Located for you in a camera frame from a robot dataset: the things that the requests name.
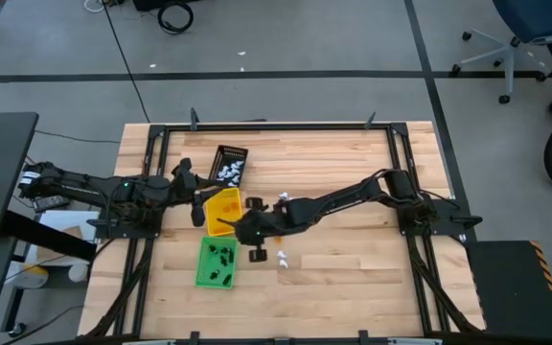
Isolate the black platform with hazard edge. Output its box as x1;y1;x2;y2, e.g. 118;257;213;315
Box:
462;239;552;341

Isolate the white yellow container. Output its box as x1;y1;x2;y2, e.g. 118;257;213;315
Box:
5;261;50;290

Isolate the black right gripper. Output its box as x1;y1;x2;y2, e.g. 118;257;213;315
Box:
216;195;272;264

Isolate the coiled black cable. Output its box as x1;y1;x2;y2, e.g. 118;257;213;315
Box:
156;0;196;35

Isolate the yellow slotted plastic basket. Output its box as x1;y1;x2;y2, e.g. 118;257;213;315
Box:
204;186;244;239

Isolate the green slotted plastic basket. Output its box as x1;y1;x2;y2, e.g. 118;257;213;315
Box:
194;235;239;290

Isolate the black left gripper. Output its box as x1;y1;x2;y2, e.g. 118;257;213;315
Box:
172;157;225;228

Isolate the black power brick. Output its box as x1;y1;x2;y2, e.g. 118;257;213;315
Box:
32;194;72;214

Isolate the long black floor cable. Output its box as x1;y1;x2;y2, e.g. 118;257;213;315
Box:
101;2;151;125

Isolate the black slotted plastic basket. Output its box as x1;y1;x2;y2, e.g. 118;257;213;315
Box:
207;145;250;189

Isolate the blue office chair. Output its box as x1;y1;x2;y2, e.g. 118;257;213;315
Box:
450;0;552;105

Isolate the white round container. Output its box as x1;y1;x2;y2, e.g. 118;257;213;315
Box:
67;262;90;284

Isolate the thin black desk cable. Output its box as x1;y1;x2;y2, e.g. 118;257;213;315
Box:
34;128;123;145

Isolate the white cardboard box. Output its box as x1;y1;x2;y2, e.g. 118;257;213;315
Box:
35;210;101;269

